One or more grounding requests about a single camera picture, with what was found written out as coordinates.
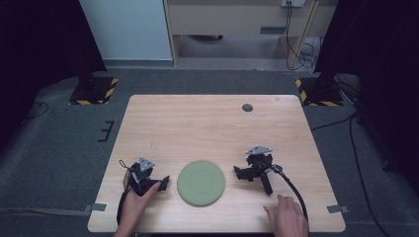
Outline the thin black floor cable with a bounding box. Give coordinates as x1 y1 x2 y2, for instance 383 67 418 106
21 102 49 126

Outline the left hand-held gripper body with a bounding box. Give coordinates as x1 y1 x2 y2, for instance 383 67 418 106
128 157 162 198

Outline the white cable bundle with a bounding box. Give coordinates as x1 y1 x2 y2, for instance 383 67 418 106
300 38 322 75

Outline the grey tape piece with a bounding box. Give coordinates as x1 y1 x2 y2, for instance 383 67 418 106
326 204 350 214
83 202 108 213

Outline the short black floor cable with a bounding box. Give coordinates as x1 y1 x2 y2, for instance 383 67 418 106
310 113 359 131

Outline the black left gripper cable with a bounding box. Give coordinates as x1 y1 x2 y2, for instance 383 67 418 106
116 159 134 225

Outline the long black floor cable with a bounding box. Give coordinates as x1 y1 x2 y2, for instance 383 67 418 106
349 113 392 237

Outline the grey power strip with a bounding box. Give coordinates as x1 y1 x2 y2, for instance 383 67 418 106
280 0 306 8

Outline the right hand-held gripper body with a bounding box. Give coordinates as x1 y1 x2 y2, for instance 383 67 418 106
245 145 284 196

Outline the person's left hand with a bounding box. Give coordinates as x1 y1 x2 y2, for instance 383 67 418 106
119 171 162 228

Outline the black stand with striped base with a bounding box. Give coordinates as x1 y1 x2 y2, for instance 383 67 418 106
68 63 120 107
294 67 345 108

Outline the black cable bundle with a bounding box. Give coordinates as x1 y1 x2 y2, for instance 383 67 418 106
334 73 363 104

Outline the person's right hand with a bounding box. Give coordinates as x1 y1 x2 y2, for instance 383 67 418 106
263 195 309 237

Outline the light wooden desk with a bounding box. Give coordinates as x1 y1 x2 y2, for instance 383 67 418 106
163 0 340 70

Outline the black curtain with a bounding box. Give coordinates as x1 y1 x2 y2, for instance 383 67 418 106
0 0 108 156
314 0 419 196

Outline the black hanging power cable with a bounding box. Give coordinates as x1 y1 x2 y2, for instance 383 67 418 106
285 2 309 71

